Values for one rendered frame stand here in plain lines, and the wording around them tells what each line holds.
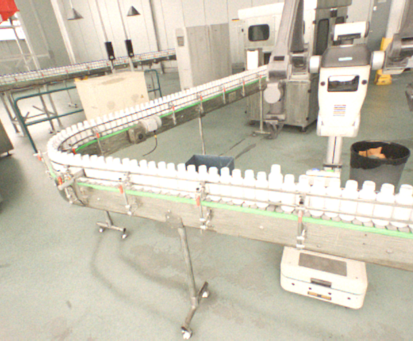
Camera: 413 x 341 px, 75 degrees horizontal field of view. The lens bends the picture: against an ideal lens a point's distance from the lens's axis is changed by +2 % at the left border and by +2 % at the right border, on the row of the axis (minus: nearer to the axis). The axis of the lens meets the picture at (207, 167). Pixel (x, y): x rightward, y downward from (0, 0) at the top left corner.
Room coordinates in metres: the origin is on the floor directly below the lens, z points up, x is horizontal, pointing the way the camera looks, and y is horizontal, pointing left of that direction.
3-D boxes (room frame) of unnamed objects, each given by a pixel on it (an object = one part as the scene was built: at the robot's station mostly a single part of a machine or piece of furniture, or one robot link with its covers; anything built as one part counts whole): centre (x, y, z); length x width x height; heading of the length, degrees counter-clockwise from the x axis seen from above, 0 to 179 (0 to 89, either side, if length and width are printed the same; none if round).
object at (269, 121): (0.99, -0.28, 1.39); 0.07 x 0.07 x 0.09; 64
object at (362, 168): (2.15, -1.55, 0.32); 0.45 x 0.45 x 0.64
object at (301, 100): (5.26, -1.83, 1.00); 1.60 x 1.30 x 2.00; 136
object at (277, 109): (1.01, -0.29, 1.46); 0.10 x 0.07 x 0.07; 154
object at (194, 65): (7.51, 0.03, 0.96); 0.82 x 0.50 x 1.91; 136
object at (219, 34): (8.16, -0.60, 0.96); 0.82 x 0.50 x 1.91; 136
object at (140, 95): (5.29, 1.60, 0.59); 1.10 x 0.62 x 1.18; 136
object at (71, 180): (1.43, 0.80, 0.96); 0.23 x 0.10 x 0.27; 154
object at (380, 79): (7.20, -4.91, 0.55); 0.40 x 0.40 x 1.10; 64
